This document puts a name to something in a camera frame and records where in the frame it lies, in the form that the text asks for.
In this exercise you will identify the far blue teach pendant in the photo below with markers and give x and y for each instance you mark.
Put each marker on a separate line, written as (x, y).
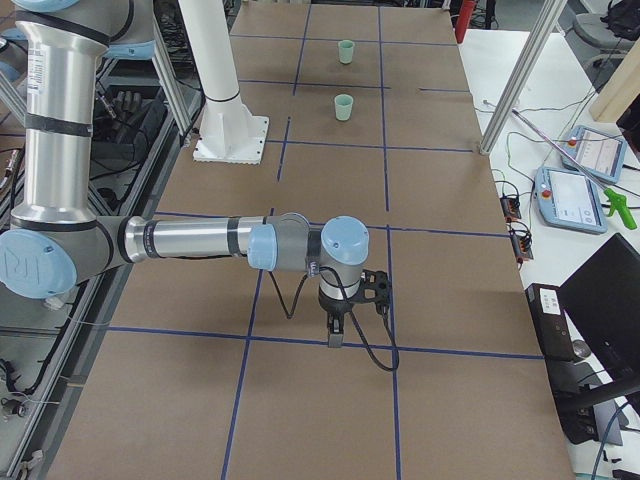
(601, 153)

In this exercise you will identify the near blue teach pendant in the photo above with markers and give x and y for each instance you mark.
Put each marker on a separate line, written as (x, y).
(567, 199)

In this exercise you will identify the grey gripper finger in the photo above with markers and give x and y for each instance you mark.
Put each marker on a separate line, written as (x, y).
(335, 339)

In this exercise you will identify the white pedestal column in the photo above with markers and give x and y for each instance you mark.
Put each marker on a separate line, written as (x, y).
(228, 131)

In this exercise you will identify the red cylinder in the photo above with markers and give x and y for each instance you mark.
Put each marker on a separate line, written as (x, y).
(463, 19)

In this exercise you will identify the green cup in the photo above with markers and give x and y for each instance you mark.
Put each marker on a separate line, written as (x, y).
(343, 106)
(346, 50)

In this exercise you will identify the orange black adapter box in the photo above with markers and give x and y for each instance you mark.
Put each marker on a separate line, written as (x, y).
(511, 208)

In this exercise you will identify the blue teach pendant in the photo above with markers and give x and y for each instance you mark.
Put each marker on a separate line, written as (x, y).
(567, 199)
(601, 153)

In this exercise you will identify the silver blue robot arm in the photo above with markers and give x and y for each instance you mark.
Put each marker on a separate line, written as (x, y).
(56, 242)

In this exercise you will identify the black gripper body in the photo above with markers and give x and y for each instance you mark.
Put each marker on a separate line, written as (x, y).
(335, 307)

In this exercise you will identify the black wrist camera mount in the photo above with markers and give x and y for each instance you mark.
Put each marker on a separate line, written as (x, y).
(374, 287)

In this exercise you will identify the black mini computer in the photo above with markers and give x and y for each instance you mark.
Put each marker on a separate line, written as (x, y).
(551, 326)

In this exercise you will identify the black monitor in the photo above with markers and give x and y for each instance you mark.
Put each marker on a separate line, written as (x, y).
(601, 299)

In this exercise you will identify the aluminium frame post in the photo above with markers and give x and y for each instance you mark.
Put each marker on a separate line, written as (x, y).
(524, 65)

